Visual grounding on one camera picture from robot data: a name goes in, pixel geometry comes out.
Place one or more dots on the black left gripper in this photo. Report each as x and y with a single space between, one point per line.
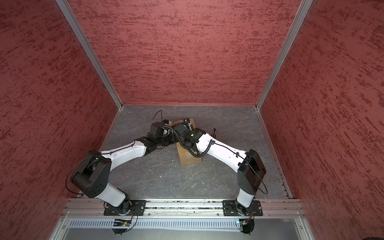
173 138

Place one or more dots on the brown cardboard express box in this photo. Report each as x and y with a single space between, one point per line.
186 158

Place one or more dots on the red handled box cutter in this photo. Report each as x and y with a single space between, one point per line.
214 133

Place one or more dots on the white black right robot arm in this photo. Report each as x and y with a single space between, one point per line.
247 164

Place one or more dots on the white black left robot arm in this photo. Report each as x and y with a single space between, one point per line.
92 174

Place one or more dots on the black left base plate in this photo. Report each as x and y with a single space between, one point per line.
132 207

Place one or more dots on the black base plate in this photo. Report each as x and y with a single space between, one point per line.
233 208
132 207

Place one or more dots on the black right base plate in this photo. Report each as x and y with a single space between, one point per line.
233 208

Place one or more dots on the left controller board with wires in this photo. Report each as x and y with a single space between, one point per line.
121 226

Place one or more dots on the controller board with wires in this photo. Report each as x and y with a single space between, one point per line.
246 226
121 226

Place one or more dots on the aluminium front rail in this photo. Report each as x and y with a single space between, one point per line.
185 208

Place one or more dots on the right controller board with wires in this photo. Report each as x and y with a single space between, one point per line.
246 226

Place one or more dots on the white slotted cable duct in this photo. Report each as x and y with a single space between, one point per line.
168 224

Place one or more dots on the aluminium left corner post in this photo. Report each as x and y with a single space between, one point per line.
79 33

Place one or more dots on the aluminium corner post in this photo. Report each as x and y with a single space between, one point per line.
79 33
291 35

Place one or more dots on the aluminium right corner post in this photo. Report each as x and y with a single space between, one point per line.
291 35

